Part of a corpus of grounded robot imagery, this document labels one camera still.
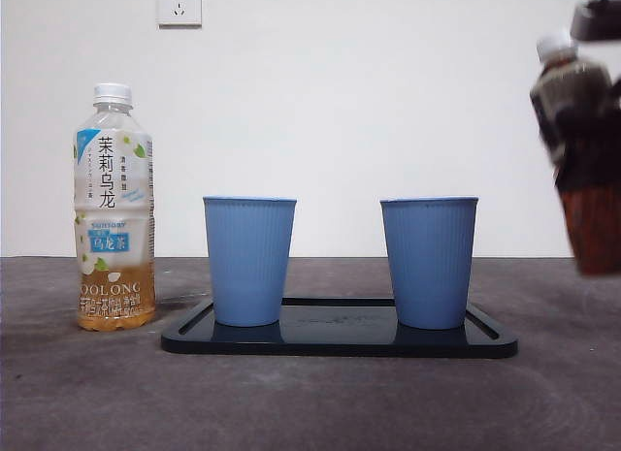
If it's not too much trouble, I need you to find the dark tea bottle white cap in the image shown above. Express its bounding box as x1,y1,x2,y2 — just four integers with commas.
528,27,621,277

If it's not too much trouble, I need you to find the oolong tea bottle pale label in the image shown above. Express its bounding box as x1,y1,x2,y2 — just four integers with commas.
72,81,157,333

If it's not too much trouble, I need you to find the blue ribbed cup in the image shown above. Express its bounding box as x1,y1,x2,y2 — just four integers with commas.
202,195,298,328
379,196,480,331

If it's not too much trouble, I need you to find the dark rectangular tray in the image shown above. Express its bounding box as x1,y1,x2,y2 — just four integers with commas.
160,297,519,359

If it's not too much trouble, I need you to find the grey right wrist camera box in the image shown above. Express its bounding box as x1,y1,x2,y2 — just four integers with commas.
570,0,621,43

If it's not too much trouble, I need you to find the white wall socket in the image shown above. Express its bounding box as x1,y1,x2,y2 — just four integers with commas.
155,0,203,28

